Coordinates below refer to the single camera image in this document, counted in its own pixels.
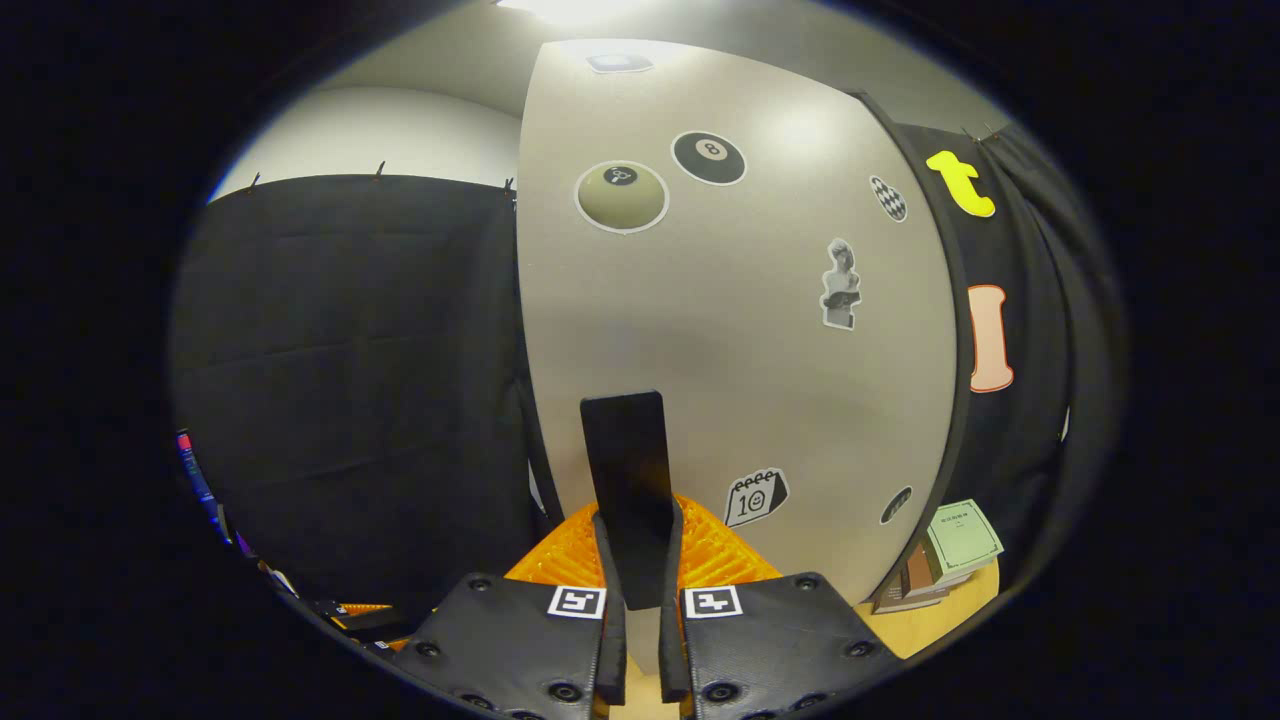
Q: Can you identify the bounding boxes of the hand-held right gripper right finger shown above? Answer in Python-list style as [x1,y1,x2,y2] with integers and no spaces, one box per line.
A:
[660,495,906,720]

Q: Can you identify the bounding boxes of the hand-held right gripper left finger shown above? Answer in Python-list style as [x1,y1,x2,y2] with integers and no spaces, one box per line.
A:
[395,500,629,720]

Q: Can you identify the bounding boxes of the black cabinet door handle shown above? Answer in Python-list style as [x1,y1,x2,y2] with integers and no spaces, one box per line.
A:
[580,390,678,611]

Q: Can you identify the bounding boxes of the grey cabinet door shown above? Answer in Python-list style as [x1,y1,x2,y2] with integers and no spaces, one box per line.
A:
[515,38,961,676]

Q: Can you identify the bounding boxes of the dark grey cabinet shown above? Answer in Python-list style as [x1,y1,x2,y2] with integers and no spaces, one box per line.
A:
[512,38,979,681]

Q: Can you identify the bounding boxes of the brown book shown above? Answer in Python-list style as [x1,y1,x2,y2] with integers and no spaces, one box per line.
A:
[900,540,946,601]

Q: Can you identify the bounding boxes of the black backdrop cloth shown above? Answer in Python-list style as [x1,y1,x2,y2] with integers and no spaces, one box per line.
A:
[170,120,1126,621]

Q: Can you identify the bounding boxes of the green book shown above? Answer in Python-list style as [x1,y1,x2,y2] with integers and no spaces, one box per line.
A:
[922,498,1004,579]

